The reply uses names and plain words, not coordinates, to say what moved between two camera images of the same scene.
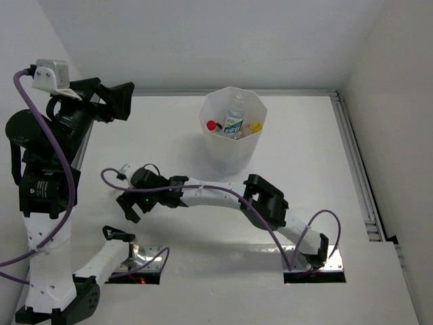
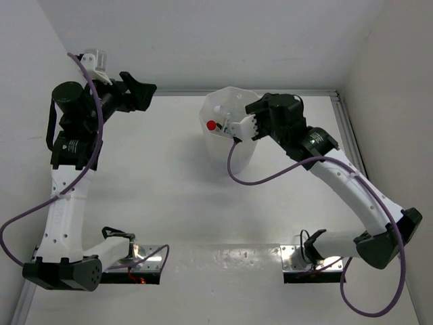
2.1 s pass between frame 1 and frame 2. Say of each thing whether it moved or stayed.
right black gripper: moved
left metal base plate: stayed
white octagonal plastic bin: stayed
